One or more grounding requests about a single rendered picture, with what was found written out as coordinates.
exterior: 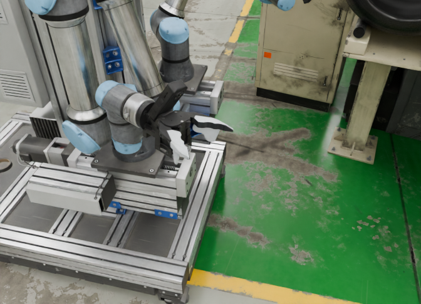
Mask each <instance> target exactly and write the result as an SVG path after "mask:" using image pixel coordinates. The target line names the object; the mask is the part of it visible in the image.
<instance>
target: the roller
mask: <svg viewBox="0 0 421 304"><path fill-rule="evenodd" d="M367 25H368V24H366V23H365V22H364V21H362V20H361V19H360V18H359V17H358V21H357V23H356V26H355V28H354V31H353V35H354V37H356V38H361V37H363V36H364V34H365V31H366V27H367Z"/></svg>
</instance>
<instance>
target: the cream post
mask: <svg viewBox="0 0 421 304"><path fill-rule="evenodd" d="M364 64H365V65H364V68H363V72H362V74H361V78H360V82H359V86H358V89H357V93H356V97H355V101H354V103H353V107H352V110H351V114H350V118H349V121H348V125H347V128H346V132H345V134H344V139H343V143H342V145H341V146H342V147H347V148H349V149H352V146H353V143H354V142H355V146H354V150H359V151H363V150H364V148H365V144H366V141H367V138H368V135H369V133H370V129H371V127H372V123H373V120H374V118H375V114H376V112H377V108H378V105H379V103H380V99H381V97H382V93H383V90H384V88H385V84H386V82H387V78H388V75H389V72H390V69H391V67H392V66H390V65H384V64H380V63H374V62H370V61H365V63H364Z"/></svg>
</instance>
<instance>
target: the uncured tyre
mask: <svg viewBox="0 0 421 304"><path fill-rule="evenodd" d="M346 1H347V3H348V5H349V7H351V9H352V10H353V12H354V13H355V14H356V15H357V16H358V17H359V18H360V19H361V20H362V21H364V22H365V23H366V24H368V25H370V26H371V27H373V28H375V29H377V30H380V31H383V32H385V33H389V34H394V35H399V36H421V0H346Z"/></svg>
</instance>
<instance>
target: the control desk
mask: <svg viewBox="0 0 421 304"><path fill-rule="evenodd" d="M355 15H356V14H355V13H354V12H353V10H352V9H351V7H349V5H348V3H347V1H346V0H311V1H310V2H309V3H306V4H304V2H303V0H295V4H294V6H293V7H292V8H291V9H290V10H289V11H283V10H281V9H279V8H278V7H277V6H275V5H274V4H273V3H272V4H265V3H262V4H261V18H260V26H259V41H258V49H257V63H256V77H255V86H256V87H257V89H256V96H257V97H263V98H268V99H271V100H275V101H279V102H284V103H289V104H292V105H297V106H300V107H306V108H310V109H314V110H319V111H322V112H327V113H328V111H329V109H330V105H331V104H332V103H333V100H334V97H335V94H336V91H337V89H338V85H339V83H340V80H341V77H342V74H343V69H344V66H345V61H346V57H344V56H342V54H343V48H344V45H345V41H346V37H347V36H348V33H349V30H350V28H351V25H352V22H353V20H354V18H355ZM264 52H268V53H271V58H266V57H264Z"/></svg>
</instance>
